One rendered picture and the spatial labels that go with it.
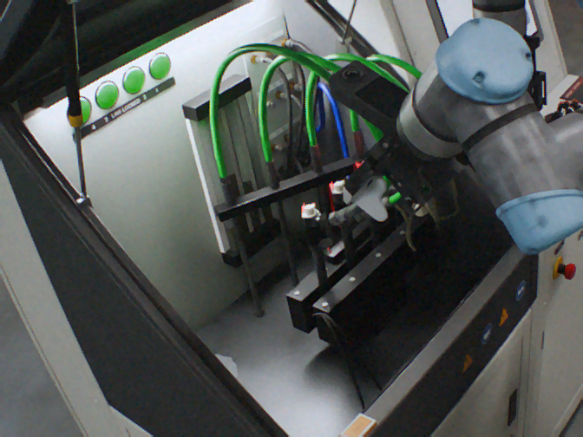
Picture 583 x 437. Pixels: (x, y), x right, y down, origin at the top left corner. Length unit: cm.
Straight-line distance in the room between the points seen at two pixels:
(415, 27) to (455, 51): 90
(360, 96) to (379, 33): 68
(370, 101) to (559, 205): 26
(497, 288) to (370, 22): 55
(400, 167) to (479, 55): 22
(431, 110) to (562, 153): 12
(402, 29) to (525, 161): 89
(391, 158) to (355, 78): 9
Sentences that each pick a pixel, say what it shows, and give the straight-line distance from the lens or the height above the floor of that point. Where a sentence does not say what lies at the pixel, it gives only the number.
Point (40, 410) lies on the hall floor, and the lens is 282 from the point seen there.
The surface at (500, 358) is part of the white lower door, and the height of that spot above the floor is 76.
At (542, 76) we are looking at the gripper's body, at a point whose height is 139.
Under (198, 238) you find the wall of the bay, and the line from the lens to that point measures 147.
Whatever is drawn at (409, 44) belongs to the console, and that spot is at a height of 129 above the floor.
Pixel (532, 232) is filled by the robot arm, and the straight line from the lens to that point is 60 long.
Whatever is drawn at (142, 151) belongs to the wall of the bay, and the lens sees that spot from 133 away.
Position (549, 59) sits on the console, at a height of 105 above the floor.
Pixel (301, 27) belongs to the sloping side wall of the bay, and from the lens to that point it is 151.
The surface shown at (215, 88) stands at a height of 135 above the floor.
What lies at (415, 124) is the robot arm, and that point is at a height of 150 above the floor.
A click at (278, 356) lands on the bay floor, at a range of 144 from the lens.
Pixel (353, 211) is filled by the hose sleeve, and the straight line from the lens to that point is 115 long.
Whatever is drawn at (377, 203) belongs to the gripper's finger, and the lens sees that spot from 84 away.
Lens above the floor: 180
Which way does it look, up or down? 32 degrees down
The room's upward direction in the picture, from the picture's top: 12 degrees counter-clockwise
